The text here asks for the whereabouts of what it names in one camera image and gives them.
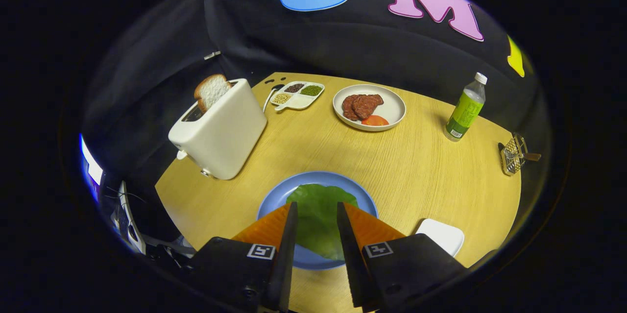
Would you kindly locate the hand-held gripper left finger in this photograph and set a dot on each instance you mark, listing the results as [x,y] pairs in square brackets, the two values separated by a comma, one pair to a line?
[286,264]

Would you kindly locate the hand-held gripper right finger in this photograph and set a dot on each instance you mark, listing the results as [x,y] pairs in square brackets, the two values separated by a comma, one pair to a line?
[352,264]

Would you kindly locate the green lettuce leaf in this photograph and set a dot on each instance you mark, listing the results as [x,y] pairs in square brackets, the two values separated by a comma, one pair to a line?
[318,220]

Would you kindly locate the bread slice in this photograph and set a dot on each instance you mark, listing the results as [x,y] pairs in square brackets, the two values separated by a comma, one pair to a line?
[211,91]

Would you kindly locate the blue plate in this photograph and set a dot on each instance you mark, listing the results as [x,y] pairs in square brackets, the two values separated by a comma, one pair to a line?
[274,198]

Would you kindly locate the white square plate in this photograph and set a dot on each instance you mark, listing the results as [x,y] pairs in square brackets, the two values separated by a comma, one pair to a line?
[443,234]

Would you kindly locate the red tomato slice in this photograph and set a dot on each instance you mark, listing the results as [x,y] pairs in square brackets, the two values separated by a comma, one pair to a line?
[374,121]

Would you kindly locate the white toaster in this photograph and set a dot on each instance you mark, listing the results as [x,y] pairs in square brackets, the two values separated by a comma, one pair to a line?
[220,132]

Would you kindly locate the brown meat slice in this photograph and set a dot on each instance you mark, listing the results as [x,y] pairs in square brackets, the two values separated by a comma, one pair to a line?
[349,107]
[367,104]

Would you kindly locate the round white plate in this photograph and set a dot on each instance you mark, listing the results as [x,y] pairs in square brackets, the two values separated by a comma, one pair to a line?
[392,107]

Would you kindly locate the divided white dish of beans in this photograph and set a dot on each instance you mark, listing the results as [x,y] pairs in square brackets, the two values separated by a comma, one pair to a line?
[299,102]

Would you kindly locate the green label drink bottle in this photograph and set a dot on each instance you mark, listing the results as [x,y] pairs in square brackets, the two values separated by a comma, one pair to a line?
[464,112]

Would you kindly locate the lit screen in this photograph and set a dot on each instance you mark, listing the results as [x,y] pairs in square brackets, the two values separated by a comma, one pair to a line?
[92,168]

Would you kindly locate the metal clip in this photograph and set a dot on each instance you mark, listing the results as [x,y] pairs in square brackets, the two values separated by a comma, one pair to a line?
[212,55]

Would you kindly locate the white curved frame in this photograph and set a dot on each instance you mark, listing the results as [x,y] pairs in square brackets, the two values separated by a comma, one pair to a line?
[128,225]

